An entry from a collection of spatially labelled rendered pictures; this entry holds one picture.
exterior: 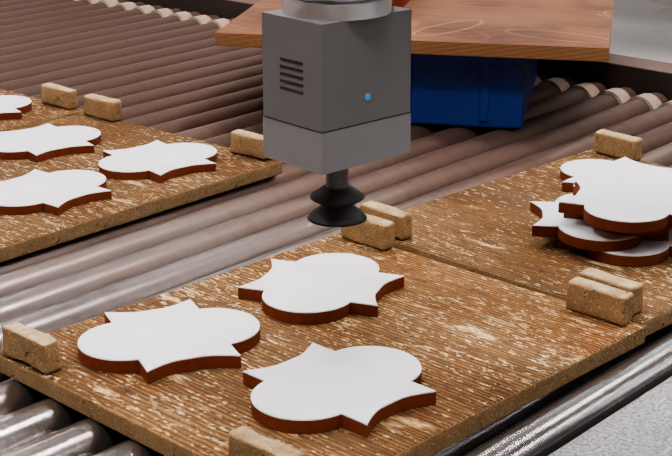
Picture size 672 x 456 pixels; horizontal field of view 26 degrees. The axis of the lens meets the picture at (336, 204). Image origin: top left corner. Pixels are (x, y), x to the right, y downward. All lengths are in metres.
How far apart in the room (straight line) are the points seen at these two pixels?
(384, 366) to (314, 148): 0.21
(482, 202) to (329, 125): 0.58
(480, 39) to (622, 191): 0.47
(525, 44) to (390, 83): 0.82
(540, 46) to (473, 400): 0.81
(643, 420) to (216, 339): 0.34
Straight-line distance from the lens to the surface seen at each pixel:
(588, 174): 1.62
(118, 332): 1.19
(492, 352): 1.18
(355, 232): 1.41
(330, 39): 0.97
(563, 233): 1.39
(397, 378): 1.10
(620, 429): 1.12
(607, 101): 2.08
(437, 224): 1.47
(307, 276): 1.30
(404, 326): 1.22
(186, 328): 1.19
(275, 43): 1.00
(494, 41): 1.84
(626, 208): 1.39
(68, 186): 1.58
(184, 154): 1.68
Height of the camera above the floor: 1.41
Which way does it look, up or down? 18 degrees down
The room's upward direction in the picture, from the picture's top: straight up
